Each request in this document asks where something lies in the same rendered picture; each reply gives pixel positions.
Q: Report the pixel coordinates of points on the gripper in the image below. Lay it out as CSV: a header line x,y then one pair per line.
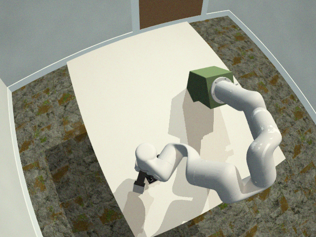
x,y
137,169

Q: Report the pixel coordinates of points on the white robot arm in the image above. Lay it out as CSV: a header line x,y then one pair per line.
x,y
222,177

